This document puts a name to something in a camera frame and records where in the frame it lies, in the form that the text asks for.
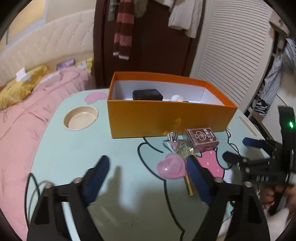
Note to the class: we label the orange cardboard box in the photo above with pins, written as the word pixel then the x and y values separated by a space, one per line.
pixel 166 120

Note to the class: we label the brown card box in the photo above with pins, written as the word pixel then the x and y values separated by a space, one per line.
pixel 201 140

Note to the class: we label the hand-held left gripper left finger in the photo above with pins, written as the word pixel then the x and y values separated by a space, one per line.
pixel 97 178

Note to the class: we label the white tissue pack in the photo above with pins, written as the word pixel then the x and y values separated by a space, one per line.
pixel 23 74

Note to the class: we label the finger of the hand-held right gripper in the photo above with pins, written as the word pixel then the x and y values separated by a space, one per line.
pixel 249 164
pixel 254 142

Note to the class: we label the person's right forearm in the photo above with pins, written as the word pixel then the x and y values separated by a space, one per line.
pixel 279 224

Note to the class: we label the yellow white printed pillow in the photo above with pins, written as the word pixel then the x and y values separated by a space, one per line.
pixel 85 64

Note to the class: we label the dark wooden door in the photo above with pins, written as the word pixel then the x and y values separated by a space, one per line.
pixel 157 46

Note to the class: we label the person's right hand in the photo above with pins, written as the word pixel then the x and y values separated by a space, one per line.
pixel 267 194

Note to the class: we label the white knit garment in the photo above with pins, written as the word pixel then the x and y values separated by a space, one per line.
pixel 185 16

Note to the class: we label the beige round cup holder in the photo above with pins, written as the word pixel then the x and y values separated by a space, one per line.
pixel 79 118

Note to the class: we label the white louvered door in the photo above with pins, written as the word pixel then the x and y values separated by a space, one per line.
pixel 235 53

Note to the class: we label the small tan plush toy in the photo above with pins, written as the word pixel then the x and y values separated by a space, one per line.
pixel 177 98

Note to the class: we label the zebra striped cloth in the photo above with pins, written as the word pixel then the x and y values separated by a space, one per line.
pixel 261 106

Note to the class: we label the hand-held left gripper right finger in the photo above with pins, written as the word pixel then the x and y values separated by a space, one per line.
pixel 198 180

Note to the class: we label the grey striped hanging shirt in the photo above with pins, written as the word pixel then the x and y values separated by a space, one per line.
pixel 279 69

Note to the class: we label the long gold box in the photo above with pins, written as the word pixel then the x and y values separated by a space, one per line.
pixel 189 183

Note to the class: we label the pink blanket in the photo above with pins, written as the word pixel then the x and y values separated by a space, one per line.
pixel 20 139

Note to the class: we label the striped maroon pink scarf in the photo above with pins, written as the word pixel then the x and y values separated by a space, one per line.
pixel 124 27

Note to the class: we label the black pouch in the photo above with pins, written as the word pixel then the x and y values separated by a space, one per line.
pixel 148 95

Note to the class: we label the pink heart perfume bottle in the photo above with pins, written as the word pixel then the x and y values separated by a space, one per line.
pixel 171 166

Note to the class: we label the cream tufted headboard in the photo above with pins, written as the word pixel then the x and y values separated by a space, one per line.
pixel 57 39

